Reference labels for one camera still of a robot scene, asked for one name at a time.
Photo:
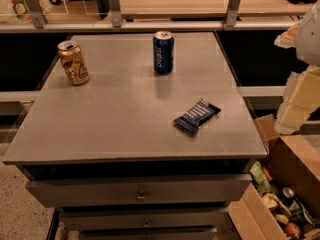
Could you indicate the orange gold soda can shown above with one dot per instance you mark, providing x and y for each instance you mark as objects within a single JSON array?
[{"x": 73, "y": 62}]

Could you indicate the cardboard box with items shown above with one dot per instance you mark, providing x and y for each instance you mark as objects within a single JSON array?
[{"x": 294, "y": 163}]

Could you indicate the top grey drawer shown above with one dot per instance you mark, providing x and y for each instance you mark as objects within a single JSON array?
[{"x": 139, "y": 190}]

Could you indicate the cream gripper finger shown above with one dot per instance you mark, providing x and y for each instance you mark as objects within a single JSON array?
[
  {"x": 288, "y": 38},
  {"x": 300, "y": 99}
]

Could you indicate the orange white package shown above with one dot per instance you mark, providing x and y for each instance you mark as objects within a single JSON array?
[{"x": 14, "y": 12}]

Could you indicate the red apple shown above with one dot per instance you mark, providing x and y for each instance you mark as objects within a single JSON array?
[{"x": 292, "y": 230}]

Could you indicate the green snack bag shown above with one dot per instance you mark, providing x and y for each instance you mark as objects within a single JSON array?
[{"x": 259, "y": 178}]

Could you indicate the blue rxbar blueberry wrapper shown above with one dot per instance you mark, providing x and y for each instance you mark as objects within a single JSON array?
[{"x": 193, "y": 119}]

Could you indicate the grey drawer cabinet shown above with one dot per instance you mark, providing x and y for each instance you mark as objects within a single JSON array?
[{"x": 120, "y": 124}]

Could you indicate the middle grey drawer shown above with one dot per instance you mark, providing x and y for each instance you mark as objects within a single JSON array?
[{"x": 144, "y": 219}]

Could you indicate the blue pepsi can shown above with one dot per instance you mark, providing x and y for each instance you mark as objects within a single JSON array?
[{"x": 163, "y": 46}]

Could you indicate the grey drawer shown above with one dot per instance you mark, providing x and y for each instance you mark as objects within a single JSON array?
[
  {"x": 144, "y": 219},
  {"x": 139, "y": 190}
]

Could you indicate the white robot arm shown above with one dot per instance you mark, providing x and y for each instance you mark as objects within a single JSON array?
[{"x": 308, "y": 37}]

